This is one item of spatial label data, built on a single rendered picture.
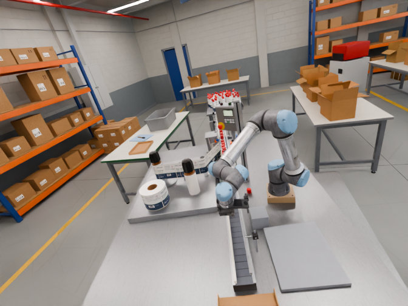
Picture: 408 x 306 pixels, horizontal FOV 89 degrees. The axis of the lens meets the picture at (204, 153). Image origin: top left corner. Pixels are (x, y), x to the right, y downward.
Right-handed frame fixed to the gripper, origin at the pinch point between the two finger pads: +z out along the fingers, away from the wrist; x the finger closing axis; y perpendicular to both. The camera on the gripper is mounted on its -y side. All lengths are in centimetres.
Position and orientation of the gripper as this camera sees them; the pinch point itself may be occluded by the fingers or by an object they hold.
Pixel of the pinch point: (233, 212)
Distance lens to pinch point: 124.8
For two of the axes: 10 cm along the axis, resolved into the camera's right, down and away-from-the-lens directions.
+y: -9.8, 1.7, 1.1
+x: 0.8, 8.3, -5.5
